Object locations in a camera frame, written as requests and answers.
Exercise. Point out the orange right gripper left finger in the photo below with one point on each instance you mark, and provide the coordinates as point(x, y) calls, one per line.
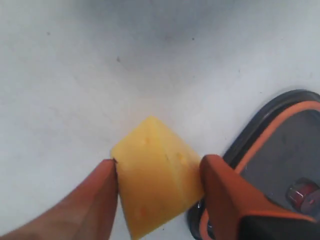
point(87, 213)

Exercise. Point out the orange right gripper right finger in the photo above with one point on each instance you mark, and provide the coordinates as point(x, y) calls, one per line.
point(239, 211)

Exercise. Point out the yellow toy cheese wedge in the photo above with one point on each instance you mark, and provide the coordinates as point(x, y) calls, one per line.
point(158, 176)

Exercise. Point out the dark transparent box lid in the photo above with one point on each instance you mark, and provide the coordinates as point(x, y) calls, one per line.
point(278, 153)

